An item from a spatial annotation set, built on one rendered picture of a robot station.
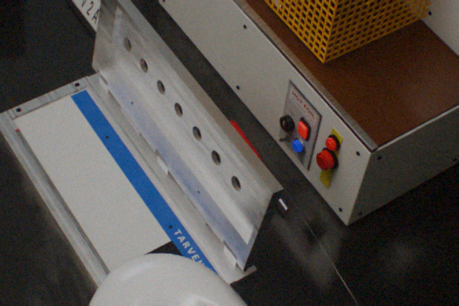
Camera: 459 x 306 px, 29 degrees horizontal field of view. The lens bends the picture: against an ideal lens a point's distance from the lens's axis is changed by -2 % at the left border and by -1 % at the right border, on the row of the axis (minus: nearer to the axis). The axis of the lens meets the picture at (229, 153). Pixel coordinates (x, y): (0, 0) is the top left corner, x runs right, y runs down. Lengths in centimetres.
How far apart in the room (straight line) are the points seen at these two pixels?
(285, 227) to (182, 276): 78
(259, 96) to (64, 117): 31
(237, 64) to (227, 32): 5
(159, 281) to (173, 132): 75
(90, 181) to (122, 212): 7
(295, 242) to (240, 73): 29
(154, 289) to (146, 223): 74
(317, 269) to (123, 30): 46
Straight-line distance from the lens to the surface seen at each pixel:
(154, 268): 57
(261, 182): 112
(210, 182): 125
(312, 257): 131
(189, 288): 56
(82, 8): 158
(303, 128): 129
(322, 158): 127
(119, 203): 132
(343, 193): 130
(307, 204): 136
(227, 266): 127
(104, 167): 136
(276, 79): 133
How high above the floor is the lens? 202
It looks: 53 degrees down
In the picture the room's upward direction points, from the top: 7 degrees clockwise
